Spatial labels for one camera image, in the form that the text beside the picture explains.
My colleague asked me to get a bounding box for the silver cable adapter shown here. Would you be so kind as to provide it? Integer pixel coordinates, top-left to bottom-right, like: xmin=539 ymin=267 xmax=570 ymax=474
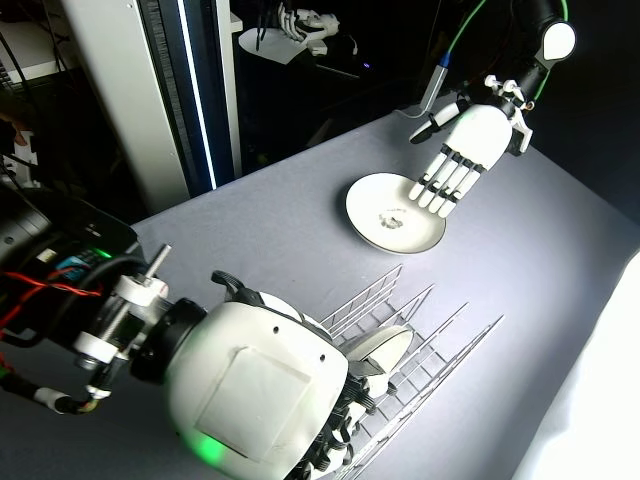
xmin=394 ymin=62 xmax=450 ymax=120

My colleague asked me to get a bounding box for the green cable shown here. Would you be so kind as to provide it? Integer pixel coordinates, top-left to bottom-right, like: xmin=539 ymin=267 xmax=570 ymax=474
xmin=442 ymin=0 xmax=487 ymax=66

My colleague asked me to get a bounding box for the white round stand base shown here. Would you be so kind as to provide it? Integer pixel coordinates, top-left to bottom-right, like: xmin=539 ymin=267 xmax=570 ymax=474
xmin=237 ymin=27 xmax=314 ymax=65

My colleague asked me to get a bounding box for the grey tablecloth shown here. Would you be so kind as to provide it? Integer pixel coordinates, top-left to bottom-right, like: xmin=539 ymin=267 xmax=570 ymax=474
xmin=0 ymin=102 xmax=640 ymax=480

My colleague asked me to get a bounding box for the silver wire dish rack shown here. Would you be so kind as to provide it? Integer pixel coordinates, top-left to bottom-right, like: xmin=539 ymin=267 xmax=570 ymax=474
xmin=319 ymin=263 xmax=506 ymax=480

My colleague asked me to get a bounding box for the white robot body column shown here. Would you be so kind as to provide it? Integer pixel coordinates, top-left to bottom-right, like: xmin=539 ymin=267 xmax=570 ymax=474
xmin=59 ymin=0 xmax=245 ymax=201

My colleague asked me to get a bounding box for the spare white robot hand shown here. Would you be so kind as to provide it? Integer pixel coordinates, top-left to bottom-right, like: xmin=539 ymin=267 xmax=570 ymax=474
xmin=273 ymin=2 xmax=341 ymax=44

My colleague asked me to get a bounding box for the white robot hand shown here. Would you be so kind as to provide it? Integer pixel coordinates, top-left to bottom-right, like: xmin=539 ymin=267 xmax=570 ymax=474
xmin=407 ymin=97 xmax=516 ymax=220
xmin=164 ymin=269 xmax=416 ymax=480

